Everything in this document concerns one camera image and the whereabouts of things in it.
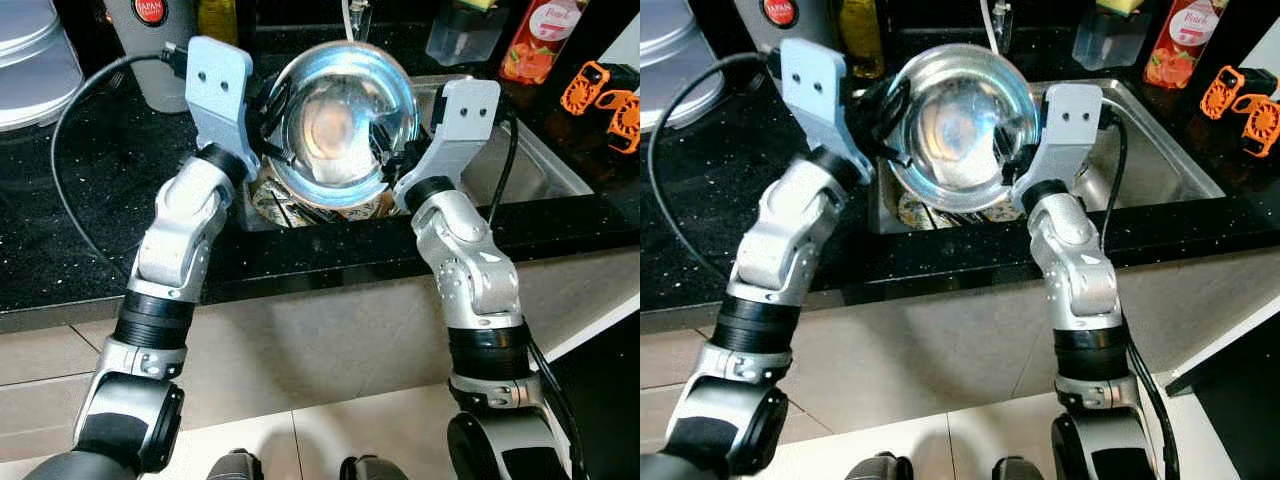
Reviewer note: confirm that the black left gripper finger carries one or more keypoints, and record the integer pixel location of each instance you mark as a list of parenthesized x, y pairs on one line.
[(277, 100), (893, 100)]

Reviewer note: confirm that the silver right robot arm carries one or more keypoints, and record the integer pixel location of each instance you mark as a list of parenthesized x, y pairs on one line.
[(470, 270), (1085, 280)]

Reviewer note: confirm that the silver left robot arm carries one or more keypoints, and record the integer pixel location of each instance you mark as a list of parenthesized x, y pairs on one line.
[(175, 240), (780, 240)]

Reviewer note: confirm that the yellow liquid bottle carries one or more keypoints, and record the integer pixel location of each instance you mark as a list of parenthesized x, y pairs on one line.
[(862, 35), (217, 20)]

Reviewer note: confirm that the patterned plate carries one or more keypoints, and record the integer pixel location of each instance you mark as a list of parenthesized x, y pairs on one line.
[(275, 205), (915, 212)]

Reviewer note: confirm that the white faucet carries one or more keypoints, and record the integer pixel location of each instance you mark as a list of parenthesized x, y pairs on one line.
[(352, 15), (995, 25)]

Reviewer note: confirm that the stainless steel sink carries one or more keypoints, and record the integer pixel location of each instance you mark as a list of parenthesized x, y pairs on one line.
[(545, 170), (1170, 160)]

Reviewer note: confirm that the clear plastic sponge holder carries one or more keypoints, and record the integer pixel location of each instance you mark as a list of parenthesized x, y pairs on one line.
[(465, 40), (1110, 42)]

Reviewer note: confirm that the grey cup with red sticker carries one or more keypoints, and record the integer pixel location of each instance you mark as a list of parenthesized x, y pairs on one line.
[(780, 20), (150, 50)]

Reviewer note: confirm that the yellow sponge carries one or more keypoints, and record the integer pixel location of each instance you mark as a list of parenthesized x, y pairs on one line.
[(478, 5), (1120, 6)]

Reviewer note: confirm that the black robot right foot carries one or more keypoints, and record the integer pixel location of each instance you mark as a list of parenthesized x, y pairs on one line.
[(372, 470), (1018, 470)]

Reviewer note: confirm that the black robot foot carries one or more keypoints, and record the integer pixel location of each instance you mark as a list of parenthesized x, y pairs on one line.
[(235, 468), (1018, 470), (372, 470), (878, 470)]

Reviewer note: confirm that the black robot left foot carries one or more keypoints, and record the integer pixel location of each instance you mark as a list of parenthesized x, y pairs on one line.
[(235, 468), (878, 470)]

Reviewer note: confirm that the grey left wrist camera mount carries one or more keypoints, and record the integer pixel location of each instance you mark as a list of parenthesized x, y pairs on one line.
[(815, 95), (220, 95)]

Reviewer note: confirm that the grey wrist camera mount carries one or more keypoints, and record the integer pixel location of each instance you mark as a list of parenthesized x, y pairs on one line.
[(220, 95), (815, 95), (455, 125), (1070, 125)]

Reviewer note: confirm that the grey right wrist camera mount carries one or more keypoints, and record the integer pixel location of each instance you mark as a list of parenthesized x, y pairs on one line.
[(1070, 125), (455, 125)]

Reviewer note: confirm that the orange plastic frame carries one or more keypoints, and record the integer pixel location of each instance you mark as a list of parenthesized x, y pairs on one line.
[(1262, 120), (620, 115)]

